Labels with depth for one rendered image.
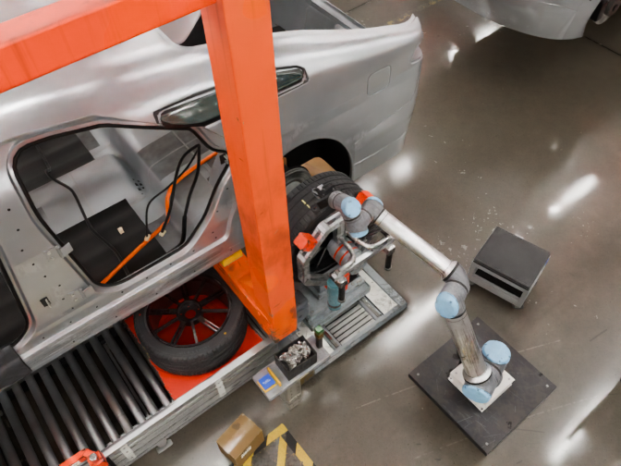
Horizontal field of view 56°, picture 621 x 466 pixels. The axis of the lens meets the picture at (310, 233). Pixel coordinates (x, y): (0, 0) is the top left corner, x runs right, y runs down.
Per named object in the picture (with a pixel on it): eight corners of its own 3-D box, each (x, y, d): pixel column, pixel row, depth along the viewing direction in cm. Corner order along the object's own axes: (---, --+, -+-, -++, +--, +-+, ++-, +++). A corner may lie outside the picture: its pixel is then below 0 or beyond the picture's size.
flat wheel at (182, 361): (191, 266, 399) (185, 246, 380) (269, 315, 374) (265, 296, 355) (120, 339, 367) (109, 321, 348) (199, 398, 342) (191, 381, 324)
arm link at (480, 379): (503, 384, 315) (468, 280, 278) (491, 410, 305) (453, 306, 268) (477, 377, 325) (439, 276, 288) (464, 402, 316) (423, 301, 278)
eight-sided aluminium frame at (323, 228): (368, 246, 367) (373, 188, 324) (375, 253, 364) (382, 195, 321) (298, 293, 348) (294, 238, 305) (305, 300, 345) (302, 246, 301)
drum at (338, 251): (344, 243, 344) (345, 228, 333) (368, 267, 334) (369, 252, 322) (324, 255, 339) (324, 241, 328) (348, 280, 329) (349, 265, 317)
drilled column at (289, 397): (293, 388, 373) (289, 360, 339) (302, 400, 368) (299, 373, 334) (280, 398, 369) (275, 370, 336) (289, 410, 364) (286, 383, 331)
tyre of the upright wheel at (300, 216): (359, 153, 340) (264, 195, 309) (385, 177, 328) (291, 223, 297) (342, 231, 388) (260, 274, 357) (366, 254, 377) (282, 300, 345)
